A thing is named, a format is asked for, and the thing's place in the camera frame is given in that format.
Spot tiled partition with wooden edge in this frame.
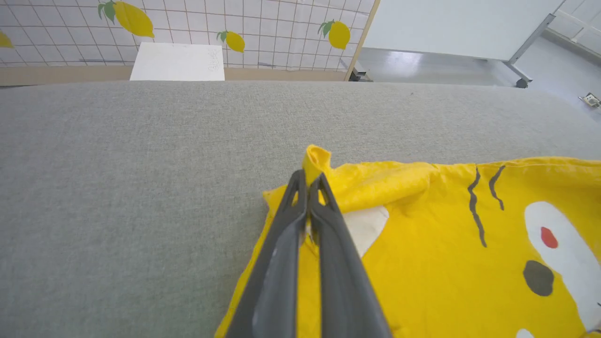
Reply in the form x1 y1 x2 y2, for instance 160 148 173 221
0 0 382 88

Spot white rectangular box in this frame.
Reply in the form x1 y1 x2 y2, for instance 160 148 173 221
130 43 225 82

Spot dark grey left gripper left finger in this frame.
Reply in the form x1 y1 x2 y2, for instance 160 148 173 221
224 169 309 338

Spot yellow cartoon print garment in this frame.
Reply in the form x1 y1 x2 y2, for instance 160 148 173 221
215 145 601 338

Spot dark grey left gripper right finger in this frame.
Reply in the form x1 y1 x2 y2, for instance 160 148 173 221
308 173 394 338

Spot grey fabric sofa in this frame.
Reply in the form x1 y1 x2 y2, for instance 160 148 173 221
0 80 601 338

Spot white board on grey stand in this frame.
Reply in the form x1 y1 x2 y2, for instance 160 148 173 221
362 0 567 89

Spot black metal partition foot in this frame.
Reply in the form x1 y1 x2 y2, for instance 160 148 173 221
349 59 373 83

